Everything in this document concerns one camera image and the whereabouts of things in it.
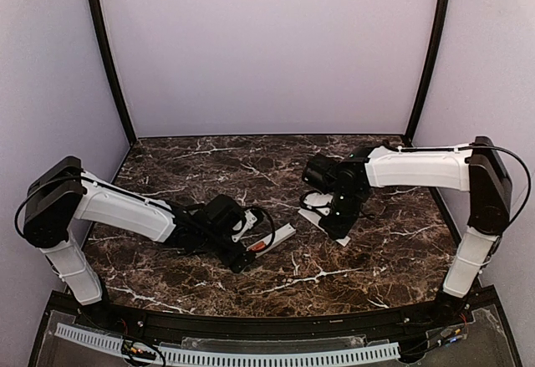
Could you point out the right black frame post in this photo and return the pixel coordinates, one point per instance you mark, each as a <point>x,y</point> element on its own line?
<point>437,28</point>

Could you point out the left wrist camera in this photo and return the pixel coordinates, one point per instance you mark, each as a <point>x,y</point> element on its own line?
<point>241,227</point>

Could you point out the black frame post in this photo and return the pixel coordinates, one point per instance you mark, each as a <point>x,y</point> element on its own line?
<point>437,28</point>
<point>97,15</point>

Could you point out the white remote battery cover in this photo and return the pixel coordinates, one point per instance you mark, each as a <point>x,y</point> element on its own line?
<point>315,219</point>

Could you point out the left black frame post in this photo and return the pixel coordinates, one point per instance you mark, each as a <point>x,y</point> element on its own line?
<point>97,15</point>

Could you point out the black front table rail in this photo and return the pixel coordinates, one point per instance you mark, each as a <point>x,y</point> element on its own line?
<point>403,324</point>

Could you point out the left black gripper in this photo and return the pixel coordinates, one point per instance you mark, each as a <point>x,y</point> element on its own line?
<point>236,256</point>

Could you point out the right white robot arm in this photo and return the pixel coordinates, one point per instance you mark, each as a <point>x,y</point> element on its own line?
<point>475,169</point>

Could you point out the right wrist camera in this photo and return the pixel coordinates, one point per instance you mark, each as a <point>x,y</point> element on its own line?
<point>320,173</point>

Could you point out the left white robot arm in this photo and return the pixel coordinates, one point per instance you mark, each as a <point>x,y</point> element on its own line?
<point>67,196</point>

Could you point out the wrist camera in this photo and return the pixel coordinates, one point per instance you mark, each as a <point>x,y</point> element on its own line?
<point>241,227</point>
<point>320,173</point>

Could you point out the white slotted cable duct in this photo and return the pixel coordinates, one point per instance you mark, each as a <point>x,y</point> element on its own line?
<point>343,351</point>

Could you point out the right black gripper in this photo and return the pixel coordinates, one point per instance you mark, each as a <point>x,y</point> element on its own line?
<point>342,225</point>

